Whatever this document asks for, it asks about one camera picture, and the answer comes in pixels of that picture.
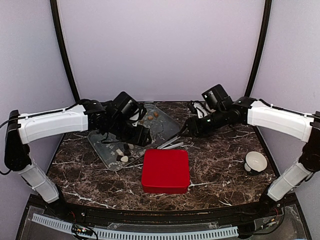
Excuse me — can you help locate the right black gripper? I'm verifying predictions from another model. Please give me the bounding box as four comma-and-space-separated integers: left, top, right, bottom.
179, 107, 228, 138

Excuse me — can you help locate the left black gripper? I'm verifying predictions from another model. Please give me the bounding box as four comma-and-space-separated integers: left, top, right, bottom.
108, 116, 152, 147

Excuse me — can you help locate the red tin lid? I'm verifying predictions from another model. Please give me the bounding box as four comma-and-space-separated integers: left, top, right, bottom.
141, 149, 190, 194

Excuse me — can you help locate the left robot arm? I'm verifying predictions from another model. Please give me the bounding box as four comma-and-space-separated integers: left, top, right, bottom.
0, 91, 152, 218

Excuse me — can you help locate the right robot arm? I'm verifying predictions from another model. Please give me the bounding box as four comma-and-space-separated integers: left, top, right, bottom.
253, 81, 320, 205

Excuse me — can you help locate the white swirl chocolate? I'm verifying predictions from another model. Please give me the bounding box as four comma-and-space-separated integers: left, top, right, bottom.
128, 143, 135, 150

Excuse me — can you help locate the glass floral serving tray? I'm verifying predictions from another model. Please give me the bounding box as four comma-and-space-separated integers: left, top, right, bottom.
88, 102, 181, 171

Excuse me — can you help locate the white black bowl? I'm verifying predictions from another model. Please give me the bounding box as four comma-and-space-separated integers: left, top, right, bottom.
244, 151, 268, 176

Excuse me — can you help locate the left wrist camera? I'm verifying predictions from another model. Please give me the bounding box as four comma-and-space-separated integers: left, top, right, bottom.
131, 104, 147, 127

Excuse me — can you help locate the right black frame post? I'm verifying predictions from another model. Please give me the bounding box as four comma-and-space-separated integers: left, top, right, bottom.
244, 0, 273, 97

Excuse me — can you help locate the black frame post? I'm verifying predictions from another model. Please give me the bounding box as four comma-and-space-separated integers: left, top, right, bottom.
244, 0, 273, 97
49, 0, 80, 102

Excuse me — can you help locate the white cable duct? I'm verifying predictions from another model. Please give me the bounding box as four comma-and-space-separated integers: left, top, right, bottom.
31, 213, 239, 240

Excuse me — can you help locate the black front rail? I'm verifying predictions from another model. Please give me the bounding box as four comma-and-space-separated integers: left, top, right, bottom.
24, 192, 298, 228

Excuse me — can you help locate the left black frame post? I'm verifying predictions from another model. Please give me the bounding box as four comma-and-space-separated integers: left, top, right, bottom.
49, 0, 80, 102

